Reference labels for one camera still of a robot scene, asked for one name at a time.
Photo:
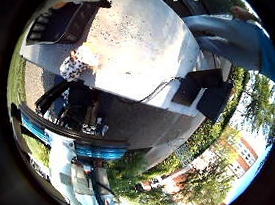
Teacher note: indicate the orange plush toy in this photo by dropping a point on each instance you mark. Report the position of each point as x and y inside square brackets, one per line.
[60, 4]

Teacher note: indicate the black slatted plastic basket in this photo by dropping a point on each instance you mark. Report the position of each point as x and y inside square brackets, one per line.
[60, 24]

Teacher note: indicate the white black-spotted plush toy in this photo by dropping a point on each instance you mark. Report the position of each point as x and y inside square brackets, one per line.
[74, 67]

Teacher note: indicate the black flat box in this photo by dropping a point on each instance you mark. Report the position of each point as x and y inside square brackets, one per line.
[215, 102]
[191, 87]

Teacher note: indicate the blue-sleeved right arm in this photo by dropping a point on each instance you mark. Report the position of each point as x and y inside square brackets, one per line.
[233, 38]

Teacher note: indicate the red brick building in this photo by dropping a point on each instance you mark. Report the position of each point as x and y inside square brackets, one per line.
[241, 153]

